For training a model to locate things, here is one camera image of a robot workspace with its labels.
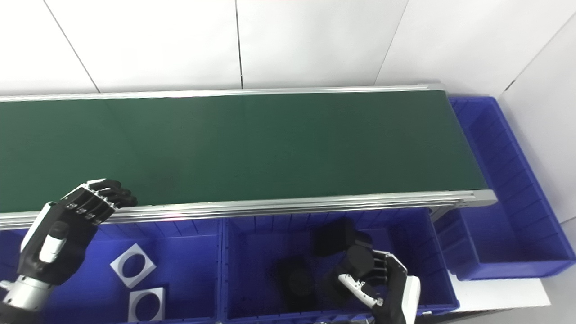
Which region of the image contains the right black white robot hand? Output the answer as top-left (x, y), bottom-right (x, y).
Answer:
top-left (337, 250), bottom-right (421, 324)

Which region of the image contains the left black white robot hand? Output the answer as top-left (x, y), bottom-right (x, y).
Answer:
top-left (17, 179), bottom-right (138, 285)

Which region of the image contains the green conveyor belt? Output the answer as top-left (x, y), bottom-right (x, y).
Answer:
top-left (0, 90), bottom-right (489, 212)
top-left (0, 83), bottom-right (498, 231)

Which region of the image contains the long empty blue bin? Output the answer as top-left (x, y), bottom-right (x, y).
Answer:
top-left (433, 96), bottom-right (576, 281)

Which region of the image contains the blue bin with white plates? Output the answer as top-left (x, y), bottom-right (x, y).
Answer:
top-left (0, 218), bottom-right (225, 324)

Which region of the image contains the blue bin with black parts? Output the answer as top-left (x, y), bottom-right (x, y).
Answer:
top-left (220, 208), bottom-right (460, 323)

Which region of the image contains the white square plate with hole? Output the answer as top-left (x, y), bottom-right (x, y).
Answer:
top-left (110, 243), bottom-right (157, 289)
top-left (128, 287), bottom-right (166, 323)

